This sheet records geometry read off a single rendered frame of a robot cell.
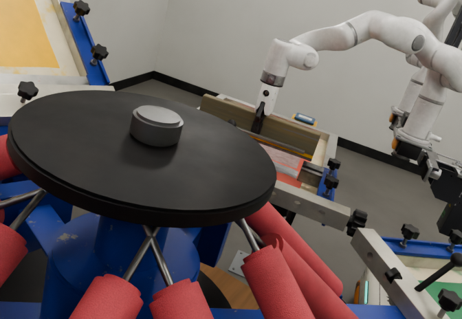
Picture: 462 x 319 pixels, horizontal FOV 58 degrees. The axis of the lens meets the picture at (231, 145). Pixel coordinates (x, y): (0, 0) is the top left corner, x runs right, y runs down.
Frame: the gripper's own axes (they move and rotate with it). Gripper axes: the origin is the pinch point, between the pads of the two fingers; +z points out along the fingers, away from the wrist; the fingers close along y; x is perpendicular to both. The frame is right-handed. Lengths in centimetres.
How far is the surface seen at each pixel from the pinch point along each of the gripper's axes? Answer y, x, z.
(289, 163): 13.0, -13.3, 14.0
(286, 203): -28.4, -17.4, 8.5
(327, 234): 148, -53, 111
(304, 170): -4.8, -19.3, 7.3
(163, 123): -88, -2, -26
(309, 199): -27.4, -22.7, 5.2
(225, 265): 68, 3, 110
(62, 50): -27, 56, -11
